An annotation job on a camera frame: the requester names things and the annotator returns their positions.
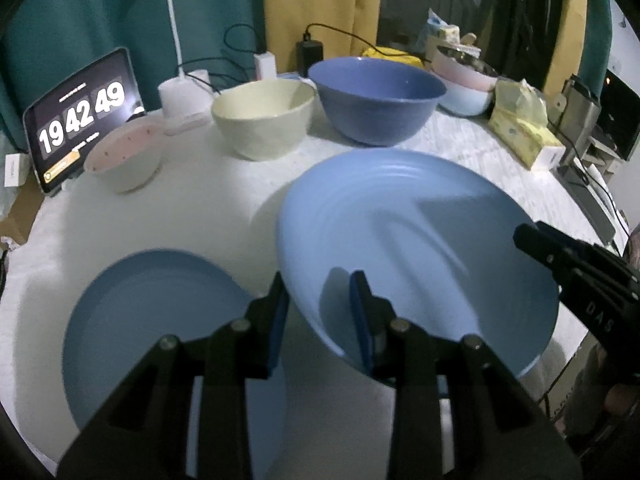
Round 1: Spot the blue white packet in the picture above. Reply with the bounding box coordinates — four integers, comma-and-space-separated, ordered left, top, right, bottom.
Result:
425, 9, 450, 53

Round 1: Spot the yellow bag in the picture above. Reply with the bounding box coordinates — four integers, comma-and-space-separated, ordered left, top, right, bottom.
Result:
361, 46, 426, 68

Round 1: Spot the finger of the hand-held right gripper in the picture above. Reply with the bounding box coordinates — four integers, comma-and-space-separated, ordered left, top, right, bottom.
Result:
513, 220, 577, 282

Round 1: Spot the pink speckled bowl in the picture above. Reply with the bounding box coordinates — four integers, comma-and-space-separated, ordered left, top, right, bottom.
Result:
82, 112, 208, 195

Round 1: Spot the small white box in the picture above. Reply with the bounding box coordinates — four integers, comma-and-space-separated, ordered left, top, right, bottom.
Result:
0, 154, 21, 188

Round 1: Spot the white quilted tablecloth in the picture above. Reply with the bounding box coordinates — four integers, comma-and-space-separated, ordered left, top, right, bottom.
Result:
0, 105, 631, 480

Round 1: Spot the looped black cable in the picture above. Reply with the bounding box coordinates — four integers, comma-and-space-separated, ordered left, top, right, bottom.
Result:
177, 24, 266, 96

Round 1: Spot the white charger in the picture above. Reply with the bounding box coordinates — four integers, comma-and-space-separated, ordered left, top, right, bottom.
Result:
254, 51, 277, 81

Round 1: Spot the cardboard box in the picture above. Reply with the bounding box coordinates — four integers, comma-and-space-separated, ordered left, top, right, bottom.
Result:
0, 190, 46, 246

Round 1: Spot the dark blue bowl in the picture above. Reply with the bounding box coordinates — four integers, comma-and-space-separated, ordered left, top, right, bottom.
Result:
307, 56, 447, 147

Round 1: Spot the cream bowl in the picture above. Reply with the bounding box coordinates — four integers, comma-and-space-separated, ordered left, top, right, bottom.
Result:
211, 79, 317, 162

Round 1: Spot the large light blue plate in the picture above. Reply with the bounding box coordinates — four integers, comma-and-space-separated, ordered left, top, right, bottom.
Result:
276, 149, 560, 380

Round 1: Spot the white desk lamp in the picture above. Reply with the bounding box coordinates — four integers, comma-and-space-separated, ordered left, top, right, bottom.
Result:
114, 0, 217, 117

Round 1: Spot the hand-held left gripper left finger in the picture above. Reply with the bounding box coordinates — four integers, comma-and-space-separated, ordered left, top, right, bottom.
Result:
57, 270, 291, 480

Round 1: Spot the black screen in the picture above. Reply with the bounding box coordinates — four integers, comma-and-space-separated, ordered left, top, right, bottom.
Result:
597, 67, 640, 156

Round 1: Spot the black charger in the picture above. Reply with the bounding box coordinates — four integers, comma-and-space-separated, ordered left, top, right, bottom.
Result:
298, 39, 325, 78

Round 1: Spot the small light blue plate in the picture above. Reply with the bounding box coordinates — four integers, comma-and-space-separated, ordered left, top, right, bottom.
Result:
62, 249, 288, 480

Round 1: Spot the tablet with clock display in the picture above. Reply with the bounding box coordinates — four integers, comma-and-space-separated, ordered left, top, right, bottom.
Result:
22, 47, 147, 196

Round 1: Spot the yellow tissue pack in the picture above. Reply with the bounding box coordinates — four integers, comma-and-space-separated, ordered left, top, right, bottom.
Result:
487, 79, 566, 170

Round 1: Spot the steel thermos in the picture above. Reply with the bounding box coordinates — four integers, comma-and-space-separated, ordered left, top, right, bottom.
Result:
547, 74, 601, 171

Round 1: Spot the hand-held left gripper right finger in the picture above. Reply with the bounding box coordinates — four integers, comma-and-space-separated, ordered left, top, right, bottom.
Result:
349, 270, 583, 480

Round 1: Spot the yellow curtain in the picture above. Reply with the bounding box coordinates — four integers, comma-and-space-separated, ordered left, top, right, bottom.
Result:
262, 0, 386, 73
545, 0, 588, 96

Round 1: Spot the teal curtain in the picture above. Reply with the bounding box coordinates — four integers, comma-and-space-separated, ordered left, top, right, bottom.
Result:
0, 0, 266, 136
577, 0, 613, 91

